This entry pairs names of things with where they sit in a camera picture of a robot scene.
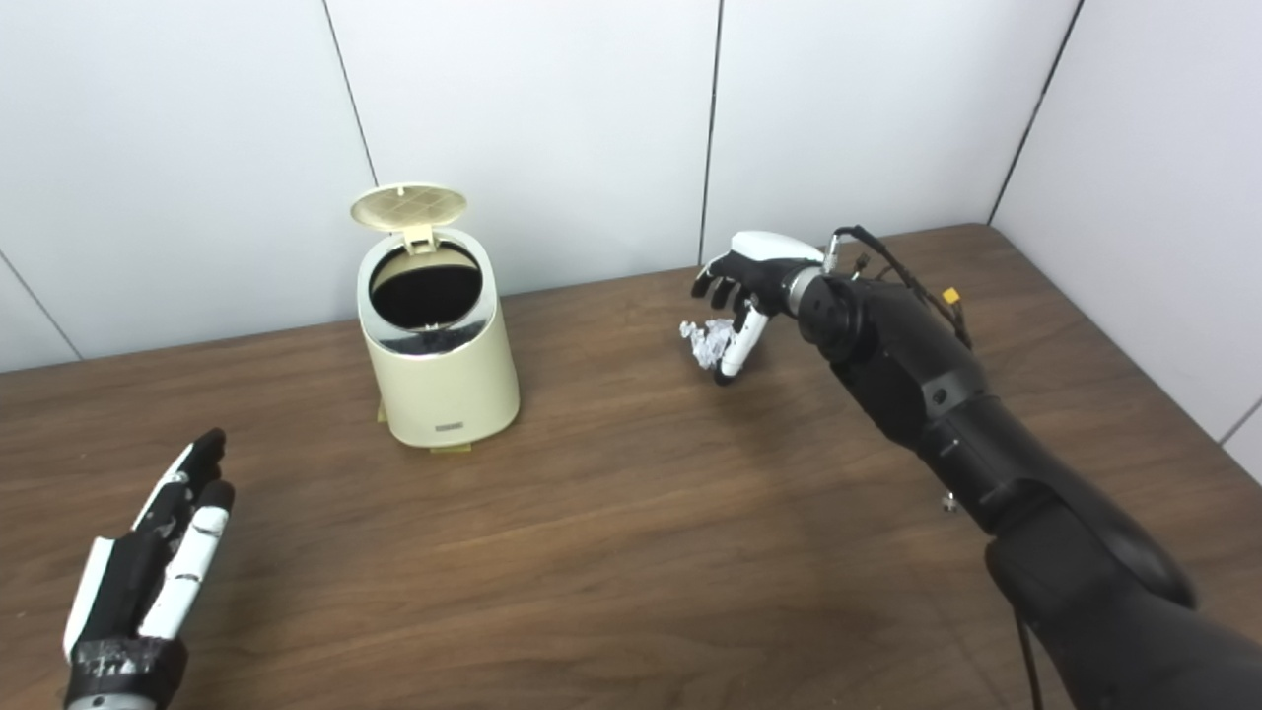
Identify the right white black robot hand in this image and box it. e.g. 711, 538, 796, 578
691, 231, 825, 387

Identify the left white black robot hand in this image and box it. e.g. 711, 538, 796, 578
63, 427, 236, 706

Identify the white paper ball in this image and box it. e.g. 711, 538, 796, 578
679, 318, 736, 372

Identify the round cream bin lid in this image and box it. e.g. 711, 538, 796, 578
350, 182, 469, 255

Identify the cream-colored bin body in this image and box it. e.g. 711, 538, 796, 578
356, 229, 521, 450

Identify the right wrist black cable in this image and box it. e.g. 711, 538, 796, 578
828, 225, 977, 348

